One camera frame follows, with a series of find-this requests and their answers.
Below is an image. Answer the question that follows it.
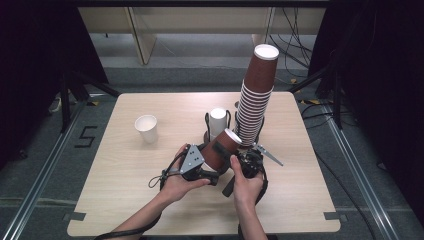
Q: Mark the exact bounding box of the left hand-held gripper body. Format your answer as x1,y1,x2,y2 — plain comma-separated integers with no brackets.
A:
178,143,209,183

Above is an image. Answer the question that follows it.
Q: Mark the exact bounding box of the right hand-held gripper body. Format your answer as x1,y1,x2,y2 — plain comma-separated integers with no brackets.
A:
221,142,285,198

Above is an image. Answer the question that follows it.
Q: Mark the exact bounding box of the single brown paper cup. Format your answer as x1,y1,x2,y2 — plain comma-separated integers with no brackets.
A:
199,127,244,175

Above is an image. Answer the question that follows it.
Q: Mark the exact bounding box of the black double cup holder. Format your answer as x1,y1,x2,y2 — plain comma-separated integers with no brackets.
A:
202,109,265,152

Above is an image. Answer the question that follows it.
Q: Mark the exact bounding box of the stack of white paper cups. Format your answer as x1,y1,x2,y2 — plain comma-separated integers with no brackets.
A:
209,106,229,142

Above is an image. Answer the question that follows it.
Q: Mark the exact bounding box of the stack of brown paper cups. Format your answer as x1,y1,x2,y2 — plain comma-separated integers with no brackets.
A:
232,43,281,148

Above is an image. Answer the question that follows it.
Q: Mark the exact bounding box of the single white paper cup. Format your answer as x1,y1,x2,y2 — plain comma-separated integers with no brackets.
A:
133,114,159,145

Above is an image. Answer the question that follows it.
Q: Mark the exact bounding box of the person's right hand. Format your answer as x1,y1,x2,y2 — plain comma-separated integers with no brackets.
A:
229,154,265,210

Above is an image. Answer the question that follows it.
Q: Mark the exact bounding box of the person's left hand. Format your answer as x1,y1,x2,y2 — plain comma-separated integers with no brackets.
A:
159,143,212,205

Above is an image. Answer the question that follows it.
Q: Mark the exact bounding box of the black tape piece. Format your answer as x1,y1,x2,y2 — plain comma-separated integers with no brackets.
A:
62,211,87,223
323,211,348,223

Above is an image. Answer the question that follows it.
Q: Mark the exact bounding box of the black metal stand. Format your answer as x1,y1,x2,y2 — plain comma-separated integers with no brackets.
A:
287,62,345,131

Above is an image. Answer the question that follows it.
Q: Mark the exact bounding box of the beige wooden shelf unit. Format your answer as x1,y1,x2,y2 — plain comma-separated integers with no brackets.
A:
77,7,327,66

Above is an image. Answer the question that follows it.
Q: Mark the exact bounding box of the black tripod stand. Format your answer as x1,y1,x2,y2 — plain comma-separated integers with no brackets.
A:
59,69,122,134

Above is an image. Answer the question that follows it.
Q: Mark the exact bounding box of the black curtain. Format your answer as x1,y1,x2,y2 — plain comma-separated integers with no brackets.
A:
307,0,424,231
0,0,109,171

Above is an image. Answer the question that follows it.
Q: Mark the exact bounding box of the right hand-held gripper cable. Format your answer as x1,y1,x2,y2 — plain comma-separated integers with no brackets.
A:
237,165,270,240

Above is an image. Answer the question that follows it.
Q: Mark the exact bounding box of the hand-held gripper cable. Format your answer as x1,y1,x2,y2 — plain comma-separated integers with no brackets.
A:
237,165,270,240
93,149,188,240

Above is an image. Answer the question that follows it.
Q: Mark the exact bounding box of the left hand-held gripper cable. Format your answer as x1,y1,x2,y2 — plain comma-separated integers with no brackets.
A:
93,149,188,240

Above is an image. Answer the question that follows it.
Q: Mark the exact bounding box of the black floor cable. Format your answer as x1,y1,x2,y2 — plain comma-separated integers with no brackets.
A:
299,102,378,240

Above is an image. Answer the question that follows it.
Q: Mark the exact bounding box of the aluminium floor rail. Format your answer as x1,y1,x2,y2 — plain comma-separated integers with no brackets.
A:
319,102,398,240
0,99,92,240

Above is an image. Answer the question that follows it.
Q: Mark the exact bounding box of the bundle of black hanging cables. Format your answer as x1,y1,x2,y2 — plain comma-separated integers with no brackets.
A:
268,7,316,72

